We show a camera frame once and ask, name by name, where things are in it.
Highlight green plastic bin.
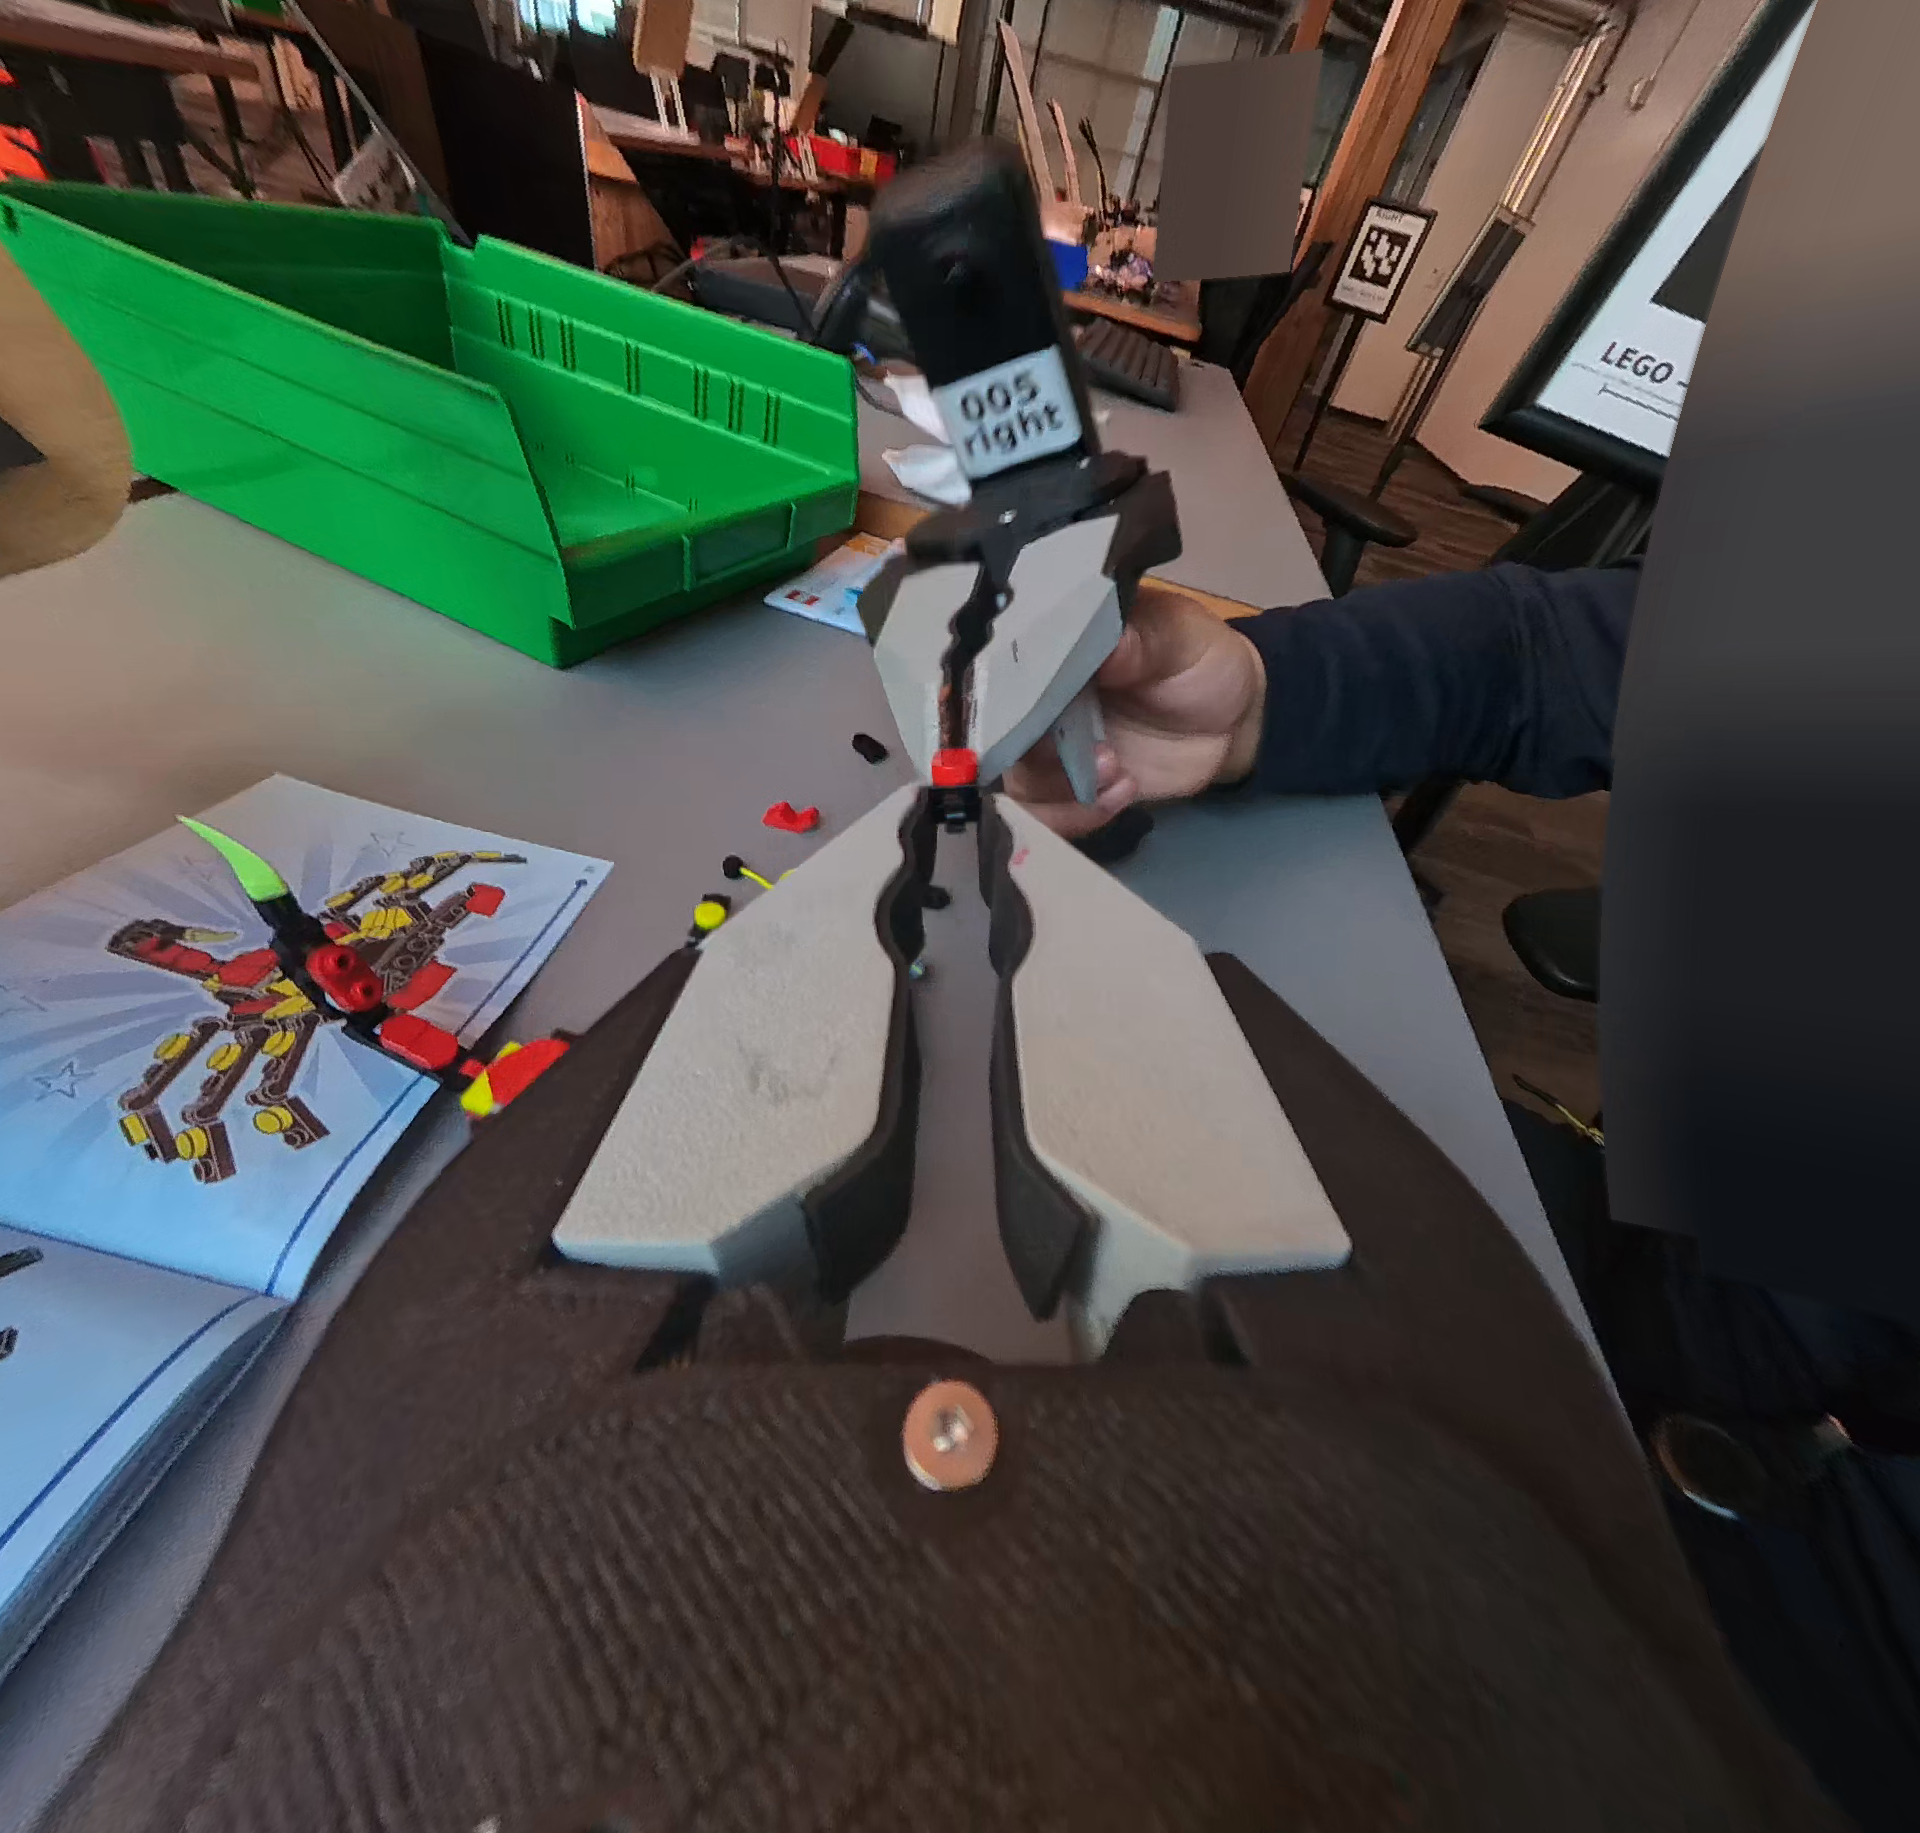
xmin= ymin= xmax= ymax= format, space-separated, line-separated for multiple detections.
xmin=0 ymin=179 xmax=860 ymax=668

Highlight person's right hand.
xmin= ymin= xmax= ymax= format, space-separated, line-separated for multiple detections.
xmin=1005 ymin=586 xmax=1268 ymax=840

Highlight person's right forearm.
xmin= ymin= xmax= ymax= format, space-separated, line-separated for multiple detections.
xmin=1236 ymin=565 xmax=1644 ymax=800

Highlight small marker sign on stand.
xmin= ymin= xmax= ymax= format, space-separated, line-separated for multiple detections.
xmin=1297 ymin=197 xmax=1442 ymax=498

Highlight red yellow toy brick scorpion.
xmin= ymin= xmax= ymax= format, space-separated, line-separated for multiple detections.
xmin=178 ymin=813 xmax=738 ymax=1119

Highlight white paper bags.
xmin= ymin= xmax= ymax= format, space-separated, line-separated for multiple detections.
xmin=884 ymin=370 xmax=977 ymax=506

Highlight wooden pillar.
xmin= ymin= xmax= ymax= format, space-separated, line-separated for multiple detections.
xmin=1245 ymin=0 xmax=1503 ymax=438

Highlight open building instruction booklet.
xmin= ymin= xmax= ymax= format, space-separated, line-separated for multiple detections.
xmin=0 ymin=771 xmax=616 ymax=1670

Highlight black keyboard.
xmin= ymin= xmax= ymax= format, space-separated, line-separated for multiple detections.
xmin=1072 ymin=314 xmax=1187 ymax=413

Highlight framed marker sign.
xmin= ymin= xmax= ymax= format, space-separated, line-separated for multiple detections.
xmin=1484 ymin=0 xmax=1853 ymax=481

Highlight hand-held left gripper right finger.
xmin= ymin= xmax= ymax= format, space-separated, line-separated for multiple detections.
xmin=982 ymin=789 xmax=1353 ymax=1360

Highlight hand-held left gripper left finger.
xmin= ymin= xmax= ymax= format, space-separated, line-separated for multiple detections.
xmin=553 ymin=786 xmax=924 ymax=1301

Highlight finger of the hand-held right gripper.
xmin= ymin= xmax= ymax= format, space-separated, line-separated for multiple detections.
xmin=960 ymin=521 xmax=1130 ymax=790
xmin=861 ymin=550 xmax=998 ymax=784

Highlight small white blue leaflet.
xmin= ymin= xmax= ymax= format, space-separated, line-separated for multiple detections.
xmin=763 ymin=536 xmax=903 ymax=638

